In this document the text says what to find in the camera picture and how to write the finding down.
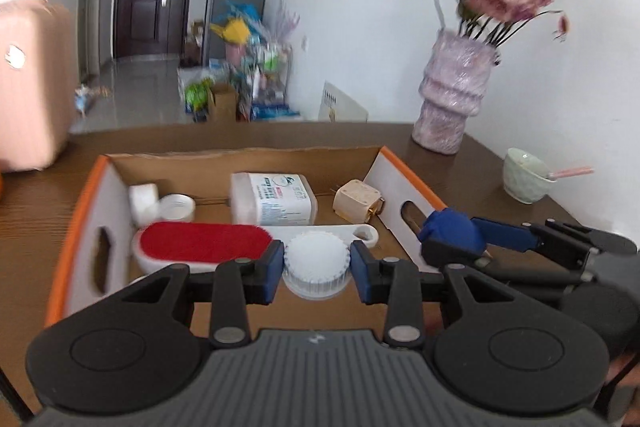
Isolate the red white lint brush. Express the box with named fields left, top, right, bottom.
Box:
left=132, top=221, right=378, bottom=274

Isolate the white square plastic bottle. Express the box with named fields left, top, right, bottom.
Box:
left=230, top=172, right=318, bottom=227

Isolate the large white bottle cap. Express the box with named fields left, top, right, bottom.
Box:
left=157, top=194, right=196, bottom=222

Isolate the blue ribbed cap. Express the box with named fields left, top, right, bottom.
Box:
left=416, top=208, right=486, bottom=256

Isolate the pink spoon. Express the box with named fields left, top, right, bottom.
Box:
left=547, top=167, right=594, bottom=181

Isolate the pale green bowl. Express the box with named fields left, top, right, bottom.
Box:
left=502, top=147, right=555, bottom=205

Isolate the red cardboard box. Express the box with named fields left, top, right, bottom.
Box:
left=46, top=147, right=444, bottom=332

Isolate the pink textured vase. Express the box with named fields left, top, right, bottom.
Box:
left=412, top=29, right=498, bottom=155

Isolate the pink suitcase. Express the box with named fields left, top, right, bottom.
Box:
left=0, top=0, right=78, bottom=172

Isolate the wire rack with clutter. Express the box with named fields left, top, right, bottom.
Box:
left=177, top=1, right=302, bottom=122

